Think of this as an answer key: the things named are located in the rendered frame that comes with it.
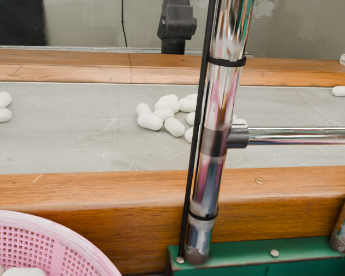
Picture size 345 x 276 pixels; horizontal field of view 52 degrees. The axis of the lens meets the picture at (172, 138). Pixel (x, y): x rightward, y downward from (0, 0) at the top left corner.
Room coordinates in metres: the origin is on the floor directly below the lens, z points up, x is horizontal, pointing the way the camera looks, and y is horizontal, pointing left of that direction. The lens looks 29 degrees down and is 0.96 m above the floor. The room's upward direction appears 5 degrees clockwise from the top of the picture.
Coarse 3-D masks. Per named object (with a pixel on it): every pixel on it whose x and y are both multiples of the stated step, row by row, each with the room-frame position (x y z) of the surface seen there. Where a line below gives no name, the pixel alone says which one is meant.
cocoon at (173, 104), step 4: (160, 100) 0.48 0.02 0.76; (164, 100) 0.48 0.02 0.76; (168, 100) 0.48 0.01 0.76; (172, 100) 0.48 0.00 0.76; (156, 104) 0.48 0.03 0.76; (160, 104) 0.47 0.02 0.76; (164, 104) 0.47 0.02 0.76; (168, 104) 0.48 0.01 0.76; (172, 104) 0.48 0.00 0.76; (176, 104) 0.48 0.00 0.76; (156, 108) 0.47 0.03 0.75; (160, 108) 0.47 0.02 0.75; (172, 108) 0.47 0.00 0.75; (176, 108) 0.48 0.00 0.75; (176, 112) 0.48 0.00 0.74
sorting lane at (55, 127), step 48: (48, 96) 0.51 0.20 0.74; (96, 96) 0.52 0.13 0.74; (144, 96) 0.54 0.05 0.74; (240, 96) 0.58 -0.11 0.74; (288, 96) 0.60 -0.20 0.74; (336, 96) 0.63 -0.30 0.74; (0, 144) 0.36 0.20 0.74; (48, 144) 0.36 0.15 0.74; (96, 144) 0.38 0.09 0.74; (144, 144) 0.39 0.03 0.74
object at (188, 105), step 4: (180, 100) 0.50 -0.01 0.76; (184, 100) 0.49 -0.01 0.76; (188, 100) 0.49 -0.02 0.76; (192, 100) 0.49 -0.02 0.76; (196, 100) 0.50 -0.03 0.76; (180, 104) 0.49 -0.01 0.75; (184, 104) 0.49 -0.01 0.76; (188, 104) 0.49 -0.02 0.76; (192, 104) 0.49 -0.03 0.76; (180, 108) 0.49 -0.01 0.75; (184, 108) 0.49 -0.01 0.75; (188, 108) 0.49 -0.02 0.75; (192, 108) 0.49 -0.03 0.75
